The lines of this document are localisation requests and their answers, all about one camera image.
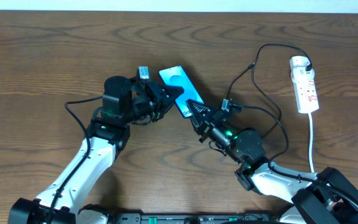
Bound blue screen smartphone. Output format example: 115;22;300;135
158;65;204;119

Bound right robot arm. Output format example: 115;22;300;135
186;99;358;223

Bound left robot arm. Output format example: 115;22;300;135
8;76;184;223

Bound white charger plug adapter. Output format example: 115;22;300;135
290;55;311;70

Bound white power strip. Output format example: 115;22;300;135
291;67;319;114

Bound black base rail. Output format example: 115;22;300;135
108;213;277;224

